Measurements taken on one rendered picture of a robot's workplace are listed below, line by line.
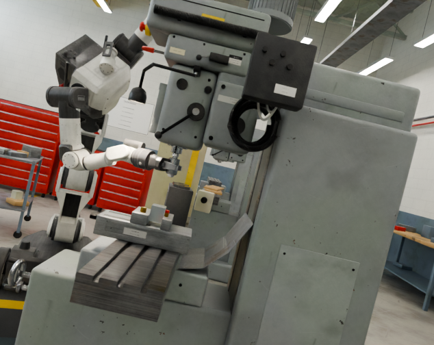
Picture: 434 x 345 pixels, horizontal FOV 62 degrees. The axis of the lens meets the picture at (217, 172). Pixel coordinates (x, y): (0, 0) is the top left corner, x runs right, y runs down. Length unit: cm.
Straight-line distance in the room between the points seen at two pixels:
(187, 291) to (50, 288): 52
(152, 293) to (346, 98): 103
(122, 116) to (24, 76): 299
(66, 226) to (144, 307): 134
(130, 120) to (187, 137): 942
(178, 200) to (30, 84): 1034
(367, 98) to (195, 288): 100
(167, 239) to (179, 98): 55
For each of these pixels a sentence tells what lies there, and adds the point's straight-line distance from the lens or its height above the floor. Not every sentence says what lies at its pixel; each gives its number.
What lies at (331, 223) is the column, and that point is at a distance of 141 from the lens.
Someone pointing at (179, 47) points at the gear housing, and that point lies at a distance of 150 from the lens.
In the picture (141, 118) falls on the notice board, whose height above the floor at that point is 199.
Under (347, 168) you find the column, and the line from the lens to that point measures 141.
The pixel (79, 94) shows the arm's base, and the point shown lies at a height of 143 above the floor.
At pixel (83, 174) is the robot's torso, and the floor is 104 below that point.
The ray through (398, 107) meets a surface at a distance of 163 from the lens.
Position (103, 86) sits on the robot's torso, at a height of 150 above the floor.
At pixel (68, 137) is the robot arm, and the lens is 177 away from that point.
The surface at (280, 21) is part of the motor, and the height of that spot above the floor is 189.
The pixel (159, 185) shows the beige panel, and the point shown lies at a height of 95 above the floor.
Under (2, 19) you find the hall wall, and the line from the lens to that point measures 1273.
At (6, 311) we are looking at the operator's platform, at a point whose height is 34.
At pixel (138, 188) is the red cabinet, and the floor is 55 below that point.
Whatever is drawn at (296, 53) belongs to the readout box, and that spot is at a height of 168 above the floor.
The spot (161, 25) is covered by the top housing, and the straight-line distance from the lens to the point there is 152.
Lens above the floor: 129
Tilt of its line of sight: 2 degrees down
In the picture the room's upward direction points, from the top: 14 degrees clockwise
